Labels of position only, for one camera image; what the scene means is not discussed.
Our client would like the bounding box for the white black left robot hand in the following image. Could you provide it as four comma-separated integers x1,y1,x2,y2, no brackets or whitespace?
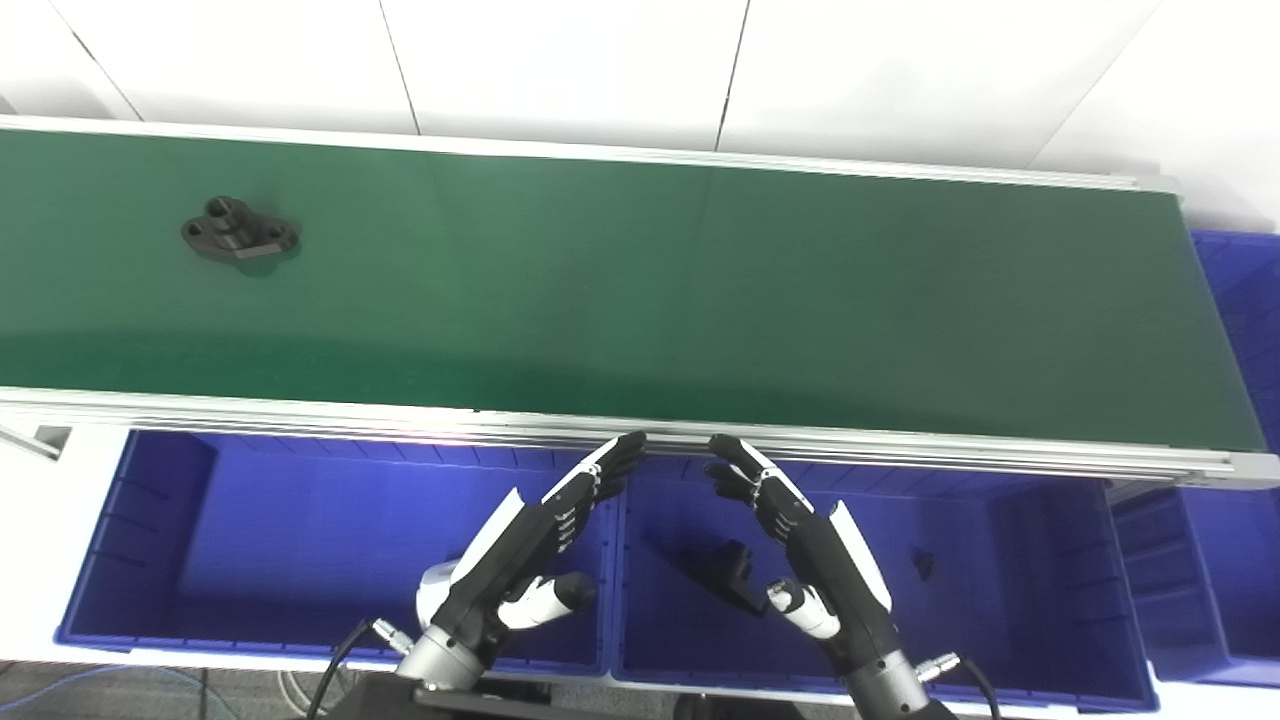
415,430,648,649

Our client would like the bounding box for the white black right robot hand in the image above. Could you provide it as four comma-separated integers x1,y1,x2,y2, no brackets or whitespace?
705,434,903,673

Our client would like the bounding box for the black flanged mount part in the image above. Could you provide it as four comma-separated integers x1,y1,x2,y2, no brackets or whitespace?
181,196,300,264

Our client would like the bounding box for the green conveyor belt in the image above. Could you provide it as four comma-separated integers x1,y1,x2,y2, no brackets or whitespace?
0,128,1266,451
0,115,1280,491

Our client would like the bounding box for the large blue plastic bin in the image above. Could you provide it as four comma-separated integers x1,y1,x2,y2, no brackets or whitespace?
608,455,1159,713
55,430,616,676

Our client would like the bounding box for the narrow blue plastic bin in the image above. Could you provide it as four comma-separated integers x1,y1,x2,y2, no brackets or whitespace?
1110,228,1280,688

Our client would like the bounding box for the black bracket part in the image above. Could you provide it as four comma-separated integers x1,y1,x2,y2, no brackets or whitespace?
672,540,769,616

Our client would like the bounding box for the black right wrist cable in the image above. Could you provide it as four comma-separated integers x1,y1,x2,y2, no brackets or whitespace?
915,652,1003,720

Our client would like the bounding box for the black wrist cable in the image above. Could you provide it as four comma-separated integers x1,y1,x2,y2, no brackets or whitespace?
300,615,413,720
915,652,1003,720

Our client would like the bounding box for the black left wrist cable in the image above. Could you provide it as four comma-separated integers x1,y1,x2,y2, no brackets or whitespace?
300,615,413,720

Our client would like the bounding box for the white floor cable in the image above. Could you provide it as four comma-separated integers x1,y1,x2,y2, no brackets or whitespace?
275,670,333,714

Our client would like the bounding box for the blue floor cable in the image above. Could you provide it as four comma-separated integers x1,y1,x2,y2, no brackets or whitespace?
0,664,237,720

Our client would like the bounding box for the aluminium support bracket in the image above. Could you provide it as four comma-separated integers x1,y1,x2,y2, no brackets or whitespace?
0,425,72,463

